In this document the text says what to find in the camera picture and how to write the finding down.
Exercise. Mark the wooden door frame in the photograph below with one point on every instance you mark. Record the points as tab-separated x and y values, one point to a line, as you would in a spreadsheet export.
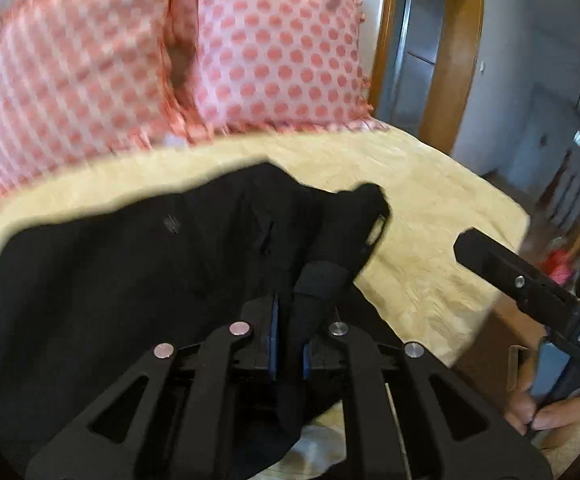
423	57

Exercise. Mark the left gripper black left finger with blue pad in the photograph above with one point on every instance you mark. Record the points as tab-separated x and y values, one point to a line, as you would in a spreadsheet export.
170	415

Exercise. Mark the small pink polka-dot pillow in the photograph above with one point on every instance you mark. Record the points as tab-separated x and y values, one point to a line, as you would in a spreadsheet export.
270	65

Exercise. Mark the person's right hand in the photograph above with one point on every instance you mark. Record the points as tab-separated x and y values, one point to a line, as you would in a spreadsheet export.
559	419

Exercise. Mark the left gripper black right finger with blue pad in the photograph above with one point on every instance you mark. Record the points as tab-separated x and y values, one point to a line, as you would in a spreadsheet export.
405	414

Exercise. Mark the large pink polka-dot pillow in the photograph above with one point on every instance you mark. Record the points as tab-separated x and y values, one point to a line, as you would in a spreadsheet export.
80	79

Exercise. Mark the black pants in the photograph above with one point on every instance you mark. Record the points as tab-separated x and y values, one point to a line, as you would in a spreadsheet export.
81	301

